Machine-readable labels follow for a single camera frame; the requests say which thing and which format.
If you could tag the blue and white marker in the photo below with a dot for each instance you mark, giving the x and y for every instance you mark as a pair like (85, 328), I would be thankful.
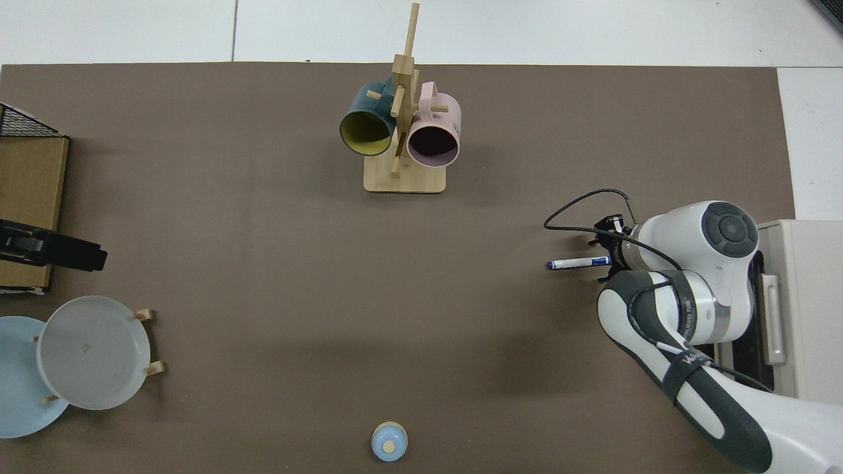
(573, 264)

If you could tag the grey plate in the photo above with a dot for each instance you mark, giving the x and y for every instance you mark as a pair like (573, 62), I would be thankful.
(92, 352)

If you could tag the light blue plate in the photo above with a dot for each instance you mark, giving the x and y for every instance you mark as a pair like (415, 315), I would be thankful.
(20, 382)

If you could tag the wooden plate rack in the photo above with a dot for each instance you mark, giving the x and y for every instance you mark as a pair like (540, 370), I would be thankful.
(155, 368)

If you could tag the pink cup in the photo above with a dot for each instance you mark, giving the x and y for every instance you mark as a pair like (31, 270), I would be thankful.
(444, 115)

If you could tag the wooden cup stand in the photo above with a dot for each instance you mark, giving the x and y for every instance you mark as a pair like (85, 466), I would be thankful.
(405, 179)

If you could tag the pale toaster oven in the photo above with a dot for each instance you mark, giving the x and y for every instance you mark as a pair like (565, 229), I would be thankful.
(810, 296)

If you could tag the brown table cloth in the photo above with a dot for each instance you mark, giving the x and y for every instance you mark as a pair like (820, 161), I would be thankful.
(395, 296)

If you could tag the dark teal cup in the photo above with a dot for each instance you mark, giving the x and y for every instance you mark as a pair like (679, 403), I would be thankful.
(362, 105)

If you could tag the small blue round thing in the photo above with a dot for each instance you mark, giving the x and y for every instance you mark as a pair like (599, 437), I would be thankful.
(389, 441)

